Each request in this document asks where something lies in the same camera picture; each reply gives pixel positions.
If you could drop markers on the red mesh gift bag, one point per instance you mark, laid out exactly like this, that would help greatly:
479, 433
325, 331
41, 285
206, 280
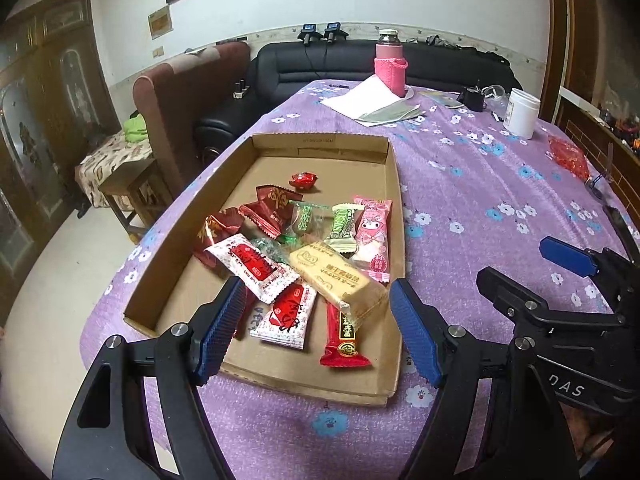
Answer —
569, 157

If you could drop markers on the white plastic jar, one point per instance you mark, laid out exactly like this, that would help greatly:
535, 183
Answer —
521, 114

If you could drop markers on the wooden glass door cabinet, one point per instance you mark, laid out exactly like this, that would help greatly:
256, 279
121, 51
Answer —
55, 110

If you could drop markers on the pink cartoon snack packet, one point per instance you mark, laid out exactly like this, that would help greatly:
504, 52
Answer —
371, 255

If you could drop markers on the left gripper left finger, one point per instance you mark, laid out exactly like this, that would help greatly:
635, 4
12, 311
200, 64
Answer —
213, 326

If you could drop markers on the small red candy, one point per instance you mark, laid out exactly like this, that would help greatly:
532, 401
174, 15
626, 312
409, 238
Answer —
303, 181

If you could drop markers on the side table patterned cloth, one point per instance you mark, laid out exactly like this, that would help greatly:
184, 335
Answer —
123, 176

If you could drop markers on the green clear candy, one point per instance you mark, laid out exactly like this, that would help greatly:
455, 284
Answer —
308, 225

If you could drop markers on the white green paper stack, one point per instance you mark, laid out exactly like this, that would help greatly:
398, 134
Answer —
371, 104

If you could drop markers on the green item on side table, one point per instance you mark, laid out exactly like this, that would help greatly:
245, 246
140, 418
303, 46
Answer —
134, 129

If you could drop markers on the pink thermos bottle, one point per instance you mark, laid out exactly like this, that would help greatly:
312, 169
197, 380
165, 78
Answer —
390, 64

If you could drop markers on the black leather sofa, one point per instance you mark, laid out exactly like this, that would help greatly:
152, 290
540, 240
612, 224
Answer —
281, 69

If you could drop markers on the red doll candy bar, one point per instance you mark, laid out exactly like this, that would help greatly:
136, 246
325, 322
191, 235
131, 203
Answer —
341, 350

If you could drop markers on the black mug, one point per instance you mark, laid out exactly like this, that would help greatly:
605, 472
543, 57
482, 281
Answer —
472, 98

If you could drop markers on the small white red packet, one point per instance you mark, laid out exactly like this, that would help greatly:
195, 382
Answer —
286, 322

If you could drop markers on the white red snack packet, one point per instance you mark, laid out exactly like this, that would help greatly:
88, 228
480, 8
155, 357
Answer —
262, 276

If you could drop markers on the green snack bar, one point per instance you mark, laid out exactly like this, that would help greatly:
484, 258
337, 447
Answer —
342, 233

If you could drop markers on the cardboard tray box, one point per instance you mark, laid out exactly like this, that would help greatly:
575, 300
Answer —
174, 284

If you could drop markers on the dark red pyramid snack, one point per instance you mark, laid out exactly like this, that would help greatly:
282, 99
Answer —
272, 211

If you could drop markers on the brown armchair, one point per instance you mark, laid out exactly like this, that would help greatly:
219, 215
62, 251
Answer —
172, 95

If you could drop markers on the dark red foil snack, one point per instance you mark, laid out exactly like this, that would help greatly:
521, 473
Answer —
216, 227

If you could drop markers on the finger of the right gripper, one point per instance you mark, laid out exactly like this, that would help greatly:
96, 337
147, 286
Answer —
571, 258
512, 299

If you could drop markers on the yellow wall plaque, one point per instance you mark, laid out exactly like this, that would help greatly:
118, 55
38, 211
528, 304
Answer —
160, 22

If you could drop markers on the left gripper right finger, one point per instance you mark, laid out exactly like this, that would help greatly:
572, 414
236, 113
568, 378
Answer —
423, 330

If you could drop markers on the small green booklet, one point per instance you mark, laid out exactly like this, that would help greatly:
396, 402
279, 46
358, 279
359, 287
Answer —
442, 98

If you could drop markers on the yellow cheese cake packet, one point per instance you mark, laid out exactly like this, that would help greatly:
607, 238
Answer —
338, 281

